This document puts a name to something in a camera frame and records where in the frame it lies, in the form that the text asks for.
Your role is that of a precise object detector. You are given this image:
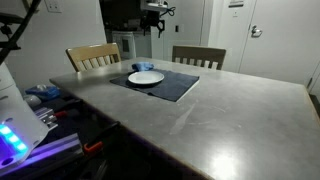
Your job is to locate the white round plate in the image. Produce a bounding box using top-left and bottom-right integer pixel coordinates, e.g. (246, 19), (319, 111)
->
(127, 70), (165, 86)

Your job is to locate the blue cloth towel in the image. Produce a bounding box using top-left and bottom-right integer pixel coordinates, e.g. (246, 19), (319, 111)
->
(131, 61), (155, 73)

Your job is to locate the dark blue placemat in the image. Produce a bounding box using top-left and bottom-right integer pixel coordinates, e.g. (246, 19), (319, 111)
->
(109, 68), (201, 103)

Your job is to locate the dark brown wooden chair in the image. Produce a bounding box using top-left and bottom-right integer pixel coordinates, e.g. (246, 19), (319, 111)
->
(171, 45), (227, 71)

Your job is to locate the white kitchen appliance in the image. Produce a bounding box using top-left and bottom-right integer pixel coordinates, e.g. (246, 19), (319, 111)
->
(111, 31), (137, 61)

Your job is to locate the light wooden chair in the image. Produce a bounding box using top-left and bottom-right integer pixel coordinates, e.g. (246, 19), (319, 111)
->
(65, 42), (122, 73)

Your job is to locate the door sign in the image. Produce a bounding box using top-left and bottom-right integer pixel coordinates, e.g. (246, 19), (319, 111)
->
(228, 0), (245, 9)

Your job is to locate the white door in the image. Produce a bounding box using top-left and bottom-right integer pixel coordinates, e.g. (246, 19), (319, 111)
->
(237, 0), (320, 86)

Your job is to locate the orange clamp handle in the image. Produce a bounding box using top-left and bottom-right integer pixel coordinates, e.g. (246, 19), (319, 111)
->
(54, 110), (68, 119)
(82, 141), (105, 155)

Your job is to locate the silver lever door handle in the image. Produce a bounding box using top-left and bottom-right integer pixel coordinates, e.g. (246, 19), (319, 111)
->
(250, 25), (263, 38)

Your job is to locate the aluminium rail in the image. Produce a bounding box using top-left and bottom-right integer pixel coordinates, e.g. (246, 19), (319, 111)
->
(0, 133), (83, 176)

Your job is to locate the white wall outlet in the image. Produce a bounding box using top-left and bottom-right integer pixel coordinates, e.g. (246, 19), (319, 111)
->
(44, 0), (63, 14)

